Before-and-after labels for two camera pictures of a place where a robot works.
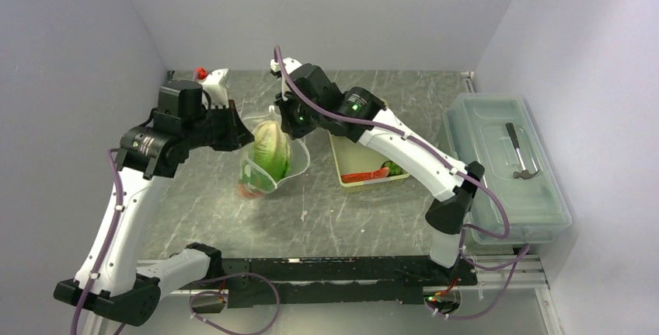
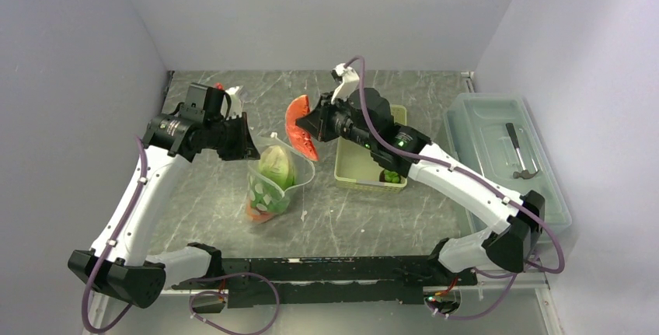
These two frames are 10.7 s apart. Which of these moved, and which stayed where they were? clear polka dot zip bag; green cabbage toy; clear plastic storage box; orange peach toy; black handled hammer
Moved: clear polka dot zip bag; green cabbage toy; orange peach toy
Stayed: clear plastic storage box; black handled hammer
